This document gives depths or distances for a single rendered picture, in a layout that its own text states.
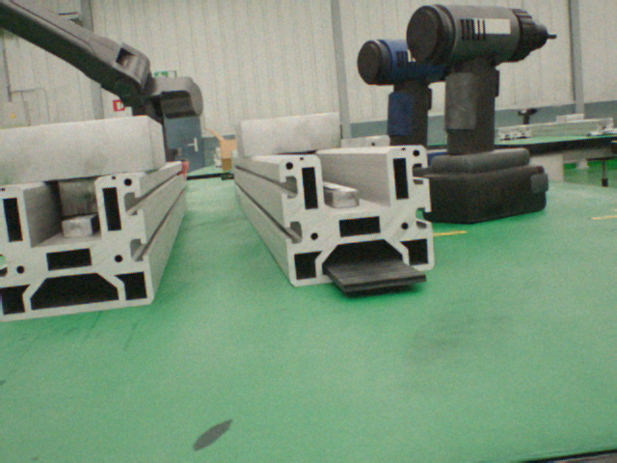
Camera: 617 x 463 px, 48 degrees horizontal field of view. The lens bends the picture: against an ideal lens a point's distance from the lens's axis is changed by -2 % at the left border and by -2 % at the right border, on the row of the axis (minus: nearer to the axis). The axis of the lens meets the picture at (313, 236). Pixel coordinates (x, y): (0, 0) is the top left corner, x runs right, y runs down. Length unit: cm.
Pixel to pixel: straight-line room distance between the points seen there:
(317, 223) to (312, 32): 1200
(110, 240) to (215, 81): 1191
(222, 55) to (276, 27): 104
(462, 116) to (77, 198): 38
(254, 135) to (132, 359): 47
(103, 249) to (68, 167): 9
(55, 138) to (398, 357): 32
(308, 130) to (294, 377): 52
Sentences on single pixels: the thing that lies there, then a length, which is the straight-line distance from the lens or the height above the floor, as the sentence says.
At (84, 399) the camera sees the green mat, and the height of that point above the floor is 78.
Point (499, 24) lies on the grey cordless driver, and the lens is 75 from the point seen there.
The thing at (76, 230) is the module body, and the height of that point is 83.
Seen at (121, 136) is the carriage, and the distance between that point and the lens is 53.
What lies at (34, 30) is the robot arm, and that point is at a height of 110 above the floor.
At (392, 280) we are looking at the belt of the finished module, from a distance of 42.
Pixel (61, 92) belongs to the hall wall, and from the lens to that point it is 1282.
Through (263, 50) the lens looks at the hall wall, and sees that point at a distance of 1238.
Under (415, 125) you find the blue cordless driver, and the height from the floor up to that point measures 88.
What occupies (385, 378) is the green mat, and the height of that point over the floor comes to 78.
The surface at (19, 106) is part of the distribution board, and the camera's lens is 1274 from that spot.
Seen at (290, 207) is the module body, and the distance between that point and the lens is 46.
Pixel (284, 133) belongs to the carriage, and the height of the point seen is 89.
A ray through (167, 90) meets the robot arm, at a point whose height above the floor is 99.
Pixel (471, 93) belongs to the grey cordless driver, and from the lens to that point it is 73.
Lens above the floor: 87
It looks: 8 degrees down
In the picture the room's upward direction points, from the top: 5 degrees counter-clockwise
